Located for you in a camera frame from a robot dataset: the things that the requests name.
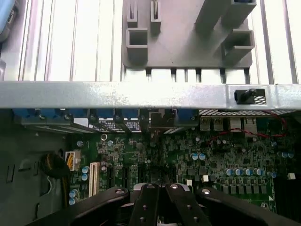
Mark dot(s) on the light blue device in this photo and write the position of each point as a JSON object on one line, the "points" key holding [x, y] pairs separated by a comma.
{"points": [[7, 23]]}

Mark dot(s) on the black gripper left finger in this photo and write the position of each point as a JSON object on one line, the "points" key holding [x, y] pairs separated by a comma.
{"points": [[145, 207]]}

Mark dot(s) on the grey parts rack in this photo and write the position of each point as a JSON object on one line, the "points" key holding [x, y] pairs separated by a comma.
{"points": [[178, 47]]}

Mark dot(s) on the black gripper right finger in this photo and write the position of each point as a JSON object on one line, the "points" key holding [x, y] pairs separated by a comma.
{"points": [[183, 207]]}

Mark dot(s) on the open dark PC case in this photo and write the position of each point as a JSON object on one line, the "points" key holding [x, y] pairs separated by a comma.
{"points": [[94, 94]]}

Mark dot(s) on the white power connector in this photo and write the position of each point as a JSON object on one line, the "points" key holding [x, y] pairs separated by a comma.
{"points": [[71, 161]]}

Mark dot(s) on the green motherboard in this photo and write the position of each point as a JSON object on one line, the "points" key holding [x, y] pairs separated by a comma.
{"points": [[211, 153]]}

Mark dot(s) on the black finned heatsink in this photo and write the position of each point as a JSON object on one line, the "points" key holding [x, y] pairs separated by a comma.
{"points": [[287, 195]]}

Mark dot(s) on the white expansion slot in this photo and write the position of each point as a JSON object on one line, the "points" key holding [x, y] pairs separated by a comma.
{"points": [[93, 179]]}

